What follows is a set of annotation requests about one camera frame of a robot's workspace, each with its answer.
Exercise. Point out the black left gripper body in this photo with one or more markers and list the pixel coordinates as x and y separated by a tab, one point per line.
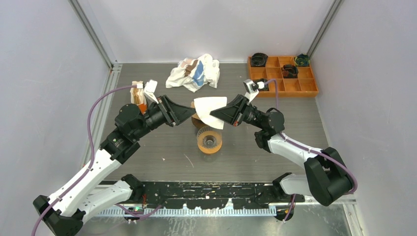
159	116

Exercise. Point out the rolled dark tie back left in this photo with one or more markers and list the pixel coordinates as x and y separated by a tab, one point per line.
258	60

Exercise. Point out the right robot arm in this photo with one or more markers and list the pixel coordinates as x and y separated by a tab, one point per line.
326	177

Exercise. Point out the aluminium frame rail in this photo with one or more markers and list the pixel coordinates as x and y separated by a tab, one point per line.
78	197

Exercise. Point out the white paper coffee filter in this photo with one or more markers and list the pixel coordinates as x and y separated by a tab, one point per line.
204	106

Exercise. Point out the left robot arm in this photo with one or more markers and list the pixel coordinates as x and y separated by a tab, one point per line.
113	152

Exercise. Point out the rolled green floral tie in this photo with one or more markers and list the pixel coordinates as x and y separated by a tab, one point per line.
302	60

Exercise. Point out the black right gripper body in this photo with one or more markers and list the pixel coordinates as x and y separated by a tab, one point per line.
250	115

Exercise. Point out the rolled orange floral tie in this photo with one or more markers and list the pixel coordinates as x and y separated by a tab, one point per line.
289	71

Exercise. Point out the orange coffee filter box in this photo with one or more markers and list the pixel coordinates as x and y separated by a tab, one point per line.
137	95

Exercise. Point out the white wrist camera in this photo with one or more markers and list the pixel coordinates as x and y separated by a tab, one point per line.
251	91
149	90

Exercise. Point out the crumpled white plastic bag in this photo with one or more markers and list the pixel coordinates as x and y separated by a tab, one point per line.
193	74

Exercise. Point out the brown paper coffee filter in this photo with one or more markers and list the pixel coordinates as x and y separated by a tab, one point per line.
195	115

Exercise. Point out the rolled dark green tie front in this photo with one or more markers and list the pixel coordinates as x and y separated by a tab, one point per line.
260	84

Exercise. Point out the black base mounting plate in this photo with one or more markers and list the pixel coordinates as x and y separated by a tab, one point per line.
209	195

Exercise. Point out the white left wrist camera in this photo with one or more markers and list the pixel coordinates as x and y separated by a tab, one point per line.
149	90

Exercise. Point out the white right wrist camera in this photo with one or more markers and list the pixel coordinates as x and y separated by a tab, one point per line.
251	91

